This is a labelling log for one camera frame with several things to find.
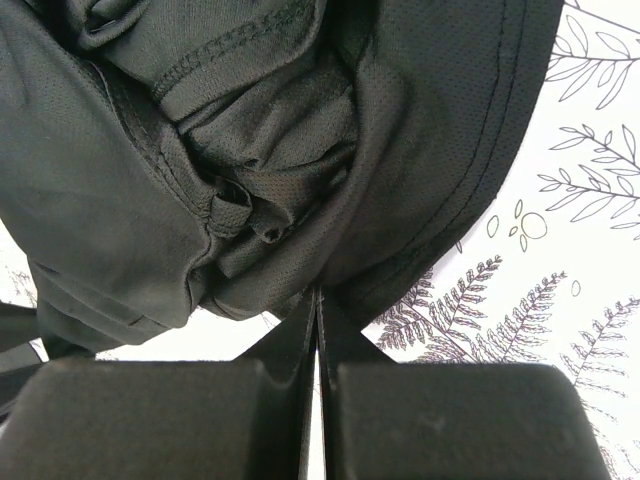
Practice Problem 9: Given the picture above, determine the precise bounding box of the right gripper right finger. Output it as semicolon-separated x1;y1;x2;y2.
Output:
315;291;609;479

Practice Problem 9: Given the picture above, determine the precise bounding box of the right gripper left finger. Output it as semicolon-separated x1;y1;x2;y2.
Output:
1;290;316;479

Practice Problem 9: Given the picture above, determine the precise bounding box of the black t-shirt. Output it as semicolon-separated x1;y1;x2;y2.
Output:
1;1;563;358

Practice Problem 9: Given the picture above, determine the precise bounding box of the floral table cloth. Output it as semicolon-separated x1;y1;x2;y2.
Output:
1;1;639;479

